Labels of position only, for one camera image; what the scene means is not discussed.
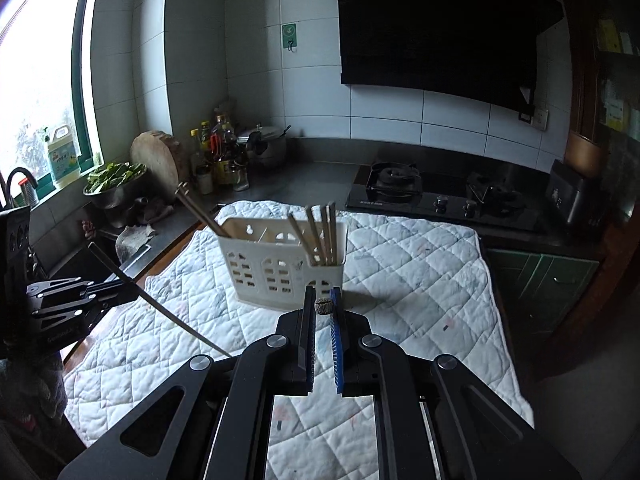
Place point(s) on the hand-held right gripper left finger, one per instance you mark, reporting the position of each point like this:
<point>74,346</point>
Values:
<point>310,345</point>

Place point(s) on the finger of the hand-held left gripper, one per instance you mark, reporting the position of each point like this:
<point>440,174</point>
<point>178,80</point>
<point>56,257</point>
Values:
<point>85,307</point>
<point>80,287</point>

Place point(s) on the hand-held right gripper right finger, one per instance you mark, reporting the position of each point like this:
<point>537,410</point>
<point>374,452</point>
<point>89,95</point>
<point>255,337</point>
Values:
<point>338,350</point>

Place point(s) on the long grey metal utensil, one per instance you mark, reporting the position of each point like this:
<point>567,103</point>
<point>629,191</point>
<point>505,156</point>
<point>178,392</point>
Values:
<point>170,311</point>

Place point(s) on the white plastic utensil holder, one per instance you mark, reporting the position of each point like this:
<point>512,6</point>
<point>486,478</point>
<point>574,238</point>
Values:
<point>260,260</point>

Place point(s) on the light wooden chopstick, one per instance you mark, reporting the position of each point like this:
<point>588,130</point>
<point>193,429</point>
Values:
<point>332,232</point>
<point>316,237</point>
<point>301,240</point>
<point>326,235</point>

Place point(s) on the steel sink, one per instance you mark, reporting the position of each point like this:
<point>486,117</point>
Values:
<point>75,260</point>

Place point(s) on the red white cloth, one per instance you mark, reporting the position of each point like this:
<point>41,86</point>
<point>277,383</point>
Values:
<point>90,229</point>

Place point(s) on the grey knit cloth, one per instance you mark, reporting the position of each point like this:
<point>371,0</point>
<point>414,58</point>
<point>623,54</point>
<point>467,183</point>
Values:
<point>135,242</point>

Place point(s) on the steel bowl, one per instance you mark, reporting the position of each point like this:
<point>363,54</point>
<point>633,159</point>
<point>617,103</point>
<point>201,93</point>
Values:
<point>115,197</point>

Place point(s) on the pink rag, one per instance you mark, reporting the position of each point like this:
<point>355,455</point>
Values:
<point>152,210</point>

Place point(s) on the black spring faucet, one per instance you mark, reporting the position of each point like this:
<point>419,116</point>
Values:
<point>27,185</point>

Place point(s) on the green leafy vegetables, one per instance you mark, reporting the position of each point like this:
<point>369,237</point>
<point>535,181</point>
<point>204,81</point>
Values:
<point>115,175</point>

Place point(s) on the white quilted mat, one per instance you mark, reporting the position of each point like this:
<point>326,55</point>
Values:
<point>425,270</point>

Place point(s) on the detergent bottle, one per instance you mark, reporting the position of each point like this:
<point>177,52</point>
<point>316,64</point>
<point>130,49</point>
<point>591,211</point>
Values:
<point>62,157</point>

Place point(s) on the round wooden cutting board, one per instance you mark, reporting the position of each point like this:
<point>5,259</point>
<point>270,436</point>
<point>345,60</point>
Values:
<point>157,165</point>

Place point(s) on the small white jar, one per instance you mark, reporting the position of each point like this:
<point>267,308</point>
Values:
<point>204,181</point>

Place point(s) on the small glass shaker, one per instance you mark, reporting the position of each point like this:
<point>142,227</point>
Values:
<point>241,180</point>

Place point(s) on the clear bottle yellow cap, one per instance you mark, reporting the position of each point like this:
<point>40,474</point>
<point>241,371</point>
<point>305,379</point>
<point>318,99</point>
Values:
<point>196,150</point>

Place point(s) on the black gas stove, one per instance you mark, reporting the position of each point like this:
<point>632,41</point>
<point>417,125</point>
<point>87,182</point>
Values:
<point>450,205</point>

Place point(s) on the green-label bottle yellow cap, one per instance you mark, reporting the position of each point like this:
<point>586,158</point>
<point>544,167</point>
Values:
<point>205,137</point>

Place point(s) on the group of condiment bottles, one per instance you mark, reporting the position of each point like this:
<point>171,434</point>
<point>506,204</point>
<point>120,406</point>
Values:
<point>225,155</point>

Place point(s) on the steel pressure cooker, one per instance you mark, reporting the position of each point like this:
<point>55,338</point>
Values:
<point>267,150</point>

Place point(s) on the green base cabinet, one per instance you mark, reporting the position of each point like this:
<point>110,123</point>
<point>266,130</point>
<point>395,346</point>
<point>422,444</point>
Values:
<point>540,285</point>

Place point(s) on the green-framed window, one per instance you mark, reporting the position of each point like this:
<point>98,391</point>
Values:
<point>40,60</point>

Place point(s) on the black countertop appliance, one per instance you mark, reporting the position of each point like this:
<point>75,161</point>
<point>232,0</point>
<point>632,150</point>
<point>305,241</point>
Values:
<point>572,195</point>

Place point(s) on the copper pot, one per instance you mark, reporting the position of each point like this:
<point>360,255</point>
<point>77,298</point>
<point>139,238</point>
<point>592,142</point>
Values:
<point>585,155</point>

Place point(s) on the black range hood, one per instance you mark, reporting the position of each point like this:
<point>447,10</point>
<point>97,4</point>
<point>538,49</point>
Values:
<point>440,25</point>

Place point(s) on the wooden glass-door cabinet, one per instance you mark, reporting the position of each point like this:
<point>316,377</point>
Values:
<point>585,60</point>

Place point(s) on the yellow box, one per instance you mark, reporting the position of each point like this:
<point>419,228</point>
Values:
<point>609,35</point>

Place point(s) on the wall socket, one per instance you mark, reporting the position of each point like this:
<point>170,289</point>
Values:
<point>540,119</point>

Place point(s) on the green wall hook sticker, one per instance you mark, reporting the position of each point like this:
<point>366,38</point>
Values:
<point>290,35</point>

